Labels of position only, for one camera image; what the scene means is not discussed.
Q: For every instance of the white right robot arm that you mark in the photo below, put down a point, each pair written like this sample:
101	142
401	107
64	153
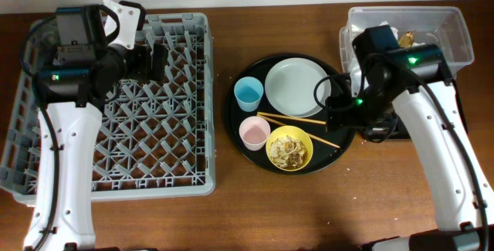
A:
418	86

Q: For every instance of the grey dishwasher rack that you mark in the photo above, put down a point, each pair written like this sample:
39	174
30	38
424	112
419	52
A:
157	139

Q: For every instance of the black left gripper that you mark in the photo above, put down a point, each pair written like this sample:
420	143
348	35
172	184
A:
140	71

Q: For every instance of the clear plastic bin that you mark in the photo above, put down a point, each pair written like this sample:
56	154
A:
442	26

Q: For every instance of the wooden chopstick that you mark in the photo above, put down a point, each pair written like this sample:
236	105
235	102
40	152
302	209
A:
273	120
301	119

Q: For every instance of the pink plastic cup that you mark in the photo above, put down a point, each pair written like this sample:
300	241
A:
254	132

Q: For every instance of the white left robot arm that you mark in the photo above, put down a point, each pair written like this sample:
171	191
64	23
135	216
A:
71	96

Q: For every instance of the light blue plastic cup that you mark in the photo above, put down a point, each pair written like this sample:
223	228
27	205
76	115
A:
248	92

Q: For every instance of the round black tray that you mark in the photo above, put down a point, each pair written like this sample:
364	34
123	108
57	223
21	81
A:
323	155

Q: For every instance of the gold snack wrapper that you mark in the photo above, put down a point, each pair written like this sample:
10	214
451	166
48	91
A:
407	40

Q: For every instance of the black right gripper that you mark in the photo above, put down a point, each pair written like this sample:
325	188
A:
336	119

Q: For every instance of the grey round plate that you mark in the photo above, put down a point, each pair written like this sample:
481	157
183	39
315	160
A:
289	86

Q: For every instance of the black rectangular tray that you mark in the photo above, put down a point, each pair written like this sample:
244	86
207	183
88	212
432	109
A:
390	128

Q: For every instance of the food scraps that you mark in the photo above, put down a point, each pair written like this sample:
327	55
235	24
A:
287	153

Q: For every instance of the yellow plastic bowl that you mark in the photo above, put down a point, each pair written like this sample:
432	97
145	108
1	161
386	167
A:
297	133

